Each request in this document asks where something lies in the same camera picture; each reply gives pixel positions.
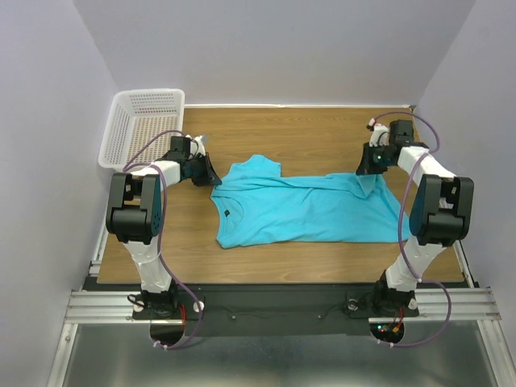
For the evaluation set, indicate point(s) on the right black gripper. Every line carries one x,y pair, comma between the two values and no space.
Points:
366,166

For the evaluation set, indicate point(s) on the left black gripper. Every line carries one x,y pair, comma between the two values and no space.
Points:
209,174

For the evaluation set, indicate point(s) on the turquoise t shirt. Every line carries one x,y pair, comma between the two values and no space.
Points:
257,205

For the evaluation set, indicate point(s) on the white perforated plastic basket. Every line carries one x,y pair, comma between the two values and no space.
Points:
139,126

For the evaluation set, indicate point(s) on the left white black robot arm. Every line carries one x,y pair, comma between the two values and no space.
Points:
135,214

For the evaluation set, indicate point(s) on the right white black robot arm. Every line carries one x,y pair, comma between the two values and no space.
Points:
440,214

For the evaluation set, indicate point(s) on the left white knob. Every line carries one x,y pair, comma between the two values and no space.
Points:
198,306

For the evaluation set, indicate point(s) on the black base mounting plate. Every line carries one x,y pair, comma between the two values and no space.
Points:
273,310

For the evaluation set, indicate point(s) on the right metal knob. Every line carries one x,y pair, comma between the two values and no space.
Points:
352,304

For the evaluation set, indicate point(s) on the circuit board with leds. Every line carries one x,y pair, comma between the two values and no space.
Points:
388,332

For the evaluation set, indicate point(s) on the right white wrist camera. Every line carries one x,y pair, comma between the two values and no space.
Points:
379,134

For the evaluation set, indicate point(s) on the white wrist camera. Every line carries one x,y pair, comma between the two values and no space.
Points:
198,146
379,134

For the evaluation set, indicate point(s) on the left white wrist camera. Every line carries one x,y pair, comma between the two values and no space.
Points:
198,146

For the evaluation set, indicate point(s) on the aluminium frame rail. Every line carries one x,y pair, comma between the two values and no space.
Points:
479,304

